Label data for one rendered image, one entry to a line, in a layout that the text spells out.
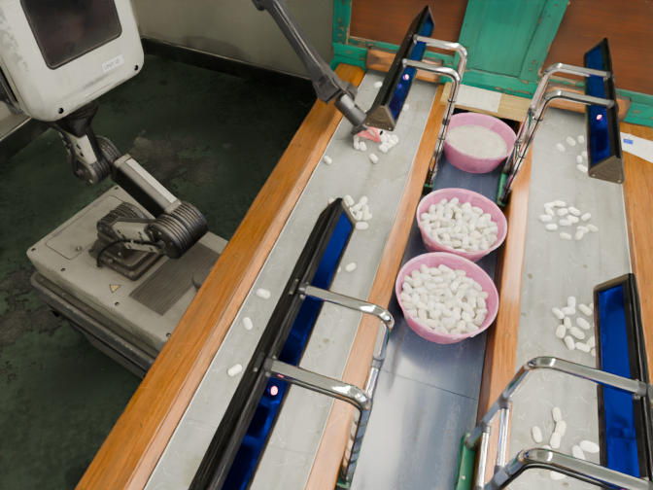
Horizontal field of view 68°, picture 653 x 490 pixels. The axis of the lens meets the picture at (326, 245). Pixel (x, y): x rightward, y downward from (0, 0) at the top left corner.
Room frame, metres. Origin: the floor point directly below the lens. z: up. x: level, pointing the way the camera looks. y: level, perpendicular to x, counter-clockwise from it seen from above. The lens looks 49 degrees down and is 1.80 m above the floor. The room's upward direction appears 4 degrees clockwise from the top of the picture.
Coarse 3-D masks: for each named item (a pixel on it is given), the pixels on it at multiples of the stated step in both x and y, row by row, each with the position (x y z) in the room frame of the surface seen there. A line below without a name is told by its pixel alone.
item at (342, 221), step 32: (320, 224) 0.67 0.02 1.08; (352, 224) 0.69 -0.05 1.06; (320, 256) 0.57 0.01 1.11; (288, 288) 0.51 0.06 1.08; (288, 320) 0.42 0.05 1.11; (256, 352) 0.38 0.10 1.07; (288, 352) 0.38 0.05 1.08; (256, 384) 0.31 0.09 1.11; (288, 384) 0.34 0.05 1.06; (224, 416) 0.28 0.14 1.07; (256, 416) 0.27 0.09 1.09; (224, 448) 0.22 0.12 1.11; (256, 448) 0.23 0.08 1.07; (192, 480) 0.19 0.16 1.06; (224, 480) 0.18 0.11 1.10
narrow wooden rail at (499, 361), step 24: (528, 168) 1.28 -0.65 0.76; (528, 192) 1.16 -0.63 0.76; (504, 216) 1.11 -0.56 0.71; (504, 240) 0.97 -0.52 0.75; (504, 264) 0.86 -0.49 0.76; (504, 288) 0.78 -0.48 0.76; (504, 312) 0.70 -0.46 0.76; (504, 336) 0.63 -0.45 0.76; (504, 360) 0.57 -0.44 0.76; (504, 384) 0.50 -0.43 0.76; (480, 408) 0.47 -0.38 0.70
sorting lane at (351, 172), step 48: (432, 96) 1.72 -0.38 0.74; (336, 144) 1.38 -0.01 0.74; (336, 192) 1.13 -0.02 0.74; (384, 192) 1.14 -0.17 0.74; (288, 240) 0.92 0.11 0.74; (384, 240) 0.94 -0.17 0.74; (336, 288) 0.76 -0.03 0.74; (240, 336) 0.60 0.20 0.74; (336, 336) 0.61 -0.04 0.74; (192, 432) 0.36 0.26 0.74; (288, 432) 0.37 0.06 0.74; (288, 480) 0.28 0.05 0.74
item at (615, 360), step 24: (600, 288) 0.57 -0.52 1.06; (624, 288) 0.54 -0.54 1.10; (600, 312) 0.51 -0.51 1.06; (624, 312) 0.49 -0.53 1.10; (600, 336) 0.46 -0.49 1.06; (624, 336) 0.44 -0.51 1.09; (600, 360) 0.42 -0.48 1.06; (624, 360) 0.40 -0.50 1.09; (600, 408) 0.33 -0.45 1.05; (624, 408) 0.32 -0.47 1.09; (648, 408) 0.31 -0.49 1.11; (600, 432) 0.30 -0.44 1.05; (624, 432) 0.28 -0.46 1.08; (648, 432) 0.28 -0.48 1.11; (600, 456) 0.26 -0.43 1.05; (624, 456) 0.25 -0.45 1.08; (648, 456) 0.24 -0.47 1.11
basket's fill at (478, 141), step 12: (456, 132) 1.51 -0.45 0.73; (468, 132) 1.50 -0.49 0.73; (480, 132) 1.52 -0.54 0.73; (492, 132) 1.52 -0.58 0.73; (456, 144) 1.43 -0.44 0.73; (468, 144) 1.43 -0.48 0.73; (480, 144) 1.43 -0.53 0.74; (492, 144) 1.44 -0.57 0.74; (504, 144) 1.46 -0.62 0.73; (480, 156) 1.38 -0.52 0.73; (492, 156) 1.38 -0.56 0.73
